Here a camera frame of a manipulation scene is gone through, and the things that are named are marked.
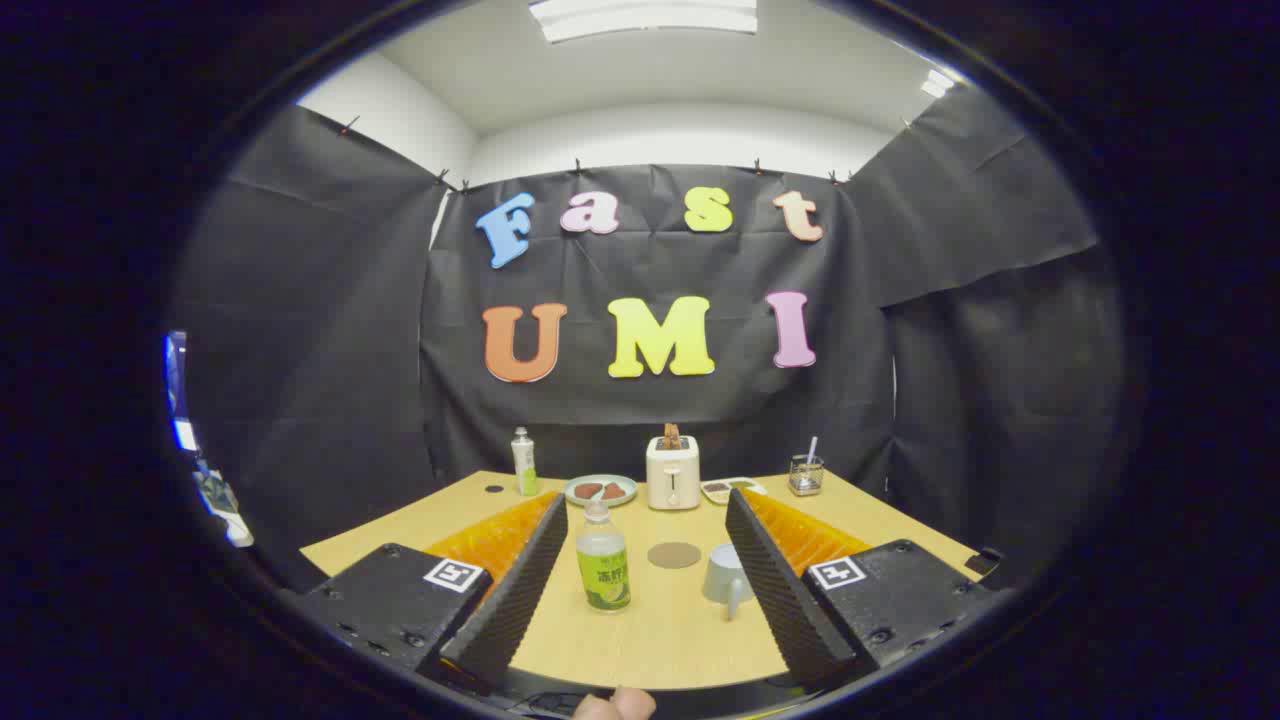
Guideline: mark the pale green plate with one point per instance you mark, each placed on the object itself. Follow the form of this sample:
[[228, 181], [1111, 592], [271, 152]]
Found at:
[[620, 497]]

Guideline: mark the green label juice bottle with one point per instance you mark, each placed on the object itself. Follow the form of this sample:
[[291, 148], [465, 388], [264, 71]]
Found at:
[[603, 575]]

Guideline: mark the bright blue screen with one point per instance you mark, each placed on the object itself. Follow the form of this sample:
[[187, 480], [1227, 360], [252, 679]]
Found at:
[[176, 375]]

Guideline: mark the white toaster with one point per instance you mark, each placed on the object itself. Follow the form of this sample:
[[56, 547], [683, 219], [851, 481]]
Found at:
[[672, 480]]

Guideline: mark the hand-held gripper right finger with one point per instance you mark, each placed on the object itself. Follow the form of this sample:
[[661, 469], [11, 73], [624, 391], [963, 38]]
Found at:
[[780, 590]]

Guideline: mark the wooden table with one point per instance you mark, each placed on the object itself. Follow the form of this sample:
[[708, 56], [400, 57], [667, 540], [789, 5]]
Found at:
[[640, 640]]

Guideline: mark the brown food piece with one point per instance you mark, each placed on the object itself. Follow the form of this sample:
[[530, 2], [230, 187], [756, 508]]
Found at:
[[588, 491], [614, 491]]

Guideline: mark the white object beside backdrop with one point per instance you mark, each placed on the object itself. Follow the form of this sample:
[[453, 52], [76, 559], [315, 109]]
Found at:
[[238, 530]]

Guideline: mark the round brown coaster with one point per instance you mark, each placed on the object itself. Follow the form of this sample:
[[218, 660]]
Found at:
[[674, 555]]

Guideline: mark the pale blue cup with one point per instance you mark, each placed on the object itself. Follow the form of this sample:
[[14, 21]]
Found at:
[[722, 580]]

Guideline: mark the slim white green bottle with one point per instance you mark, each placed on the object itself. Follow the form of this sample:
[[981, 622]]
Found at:
[[524, 465]]

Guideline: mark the long ceiling light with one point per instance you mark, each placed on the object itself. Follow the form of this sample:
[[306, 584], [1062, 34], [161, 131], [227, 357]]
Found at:
[[640, 15]]

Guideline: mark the small ceiling light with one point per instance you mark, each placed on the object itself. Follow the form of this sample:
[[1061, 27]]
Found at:
[[937, 85]]

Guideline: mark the black backdrop cloth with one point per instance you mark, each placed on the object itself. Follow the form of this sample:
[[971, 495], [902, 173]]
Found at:
[[330, 350]]

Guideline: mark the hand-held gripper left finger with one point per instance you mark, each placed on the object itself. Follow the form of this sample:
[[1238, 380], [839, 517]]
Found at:
[[520, 590]]

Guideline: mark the white divided dish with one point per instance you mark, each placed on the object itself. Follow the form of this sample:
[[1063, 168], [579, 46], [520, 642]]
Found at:
[[715, 490]]

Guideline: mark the brown bread slice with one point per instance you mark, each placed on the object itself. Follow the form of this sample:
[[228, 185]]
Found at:
[[672, 437]]

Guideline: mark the black table clamp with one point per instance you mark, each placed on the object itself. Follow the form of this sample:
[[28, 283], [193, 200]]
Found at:
[[985, 562]]

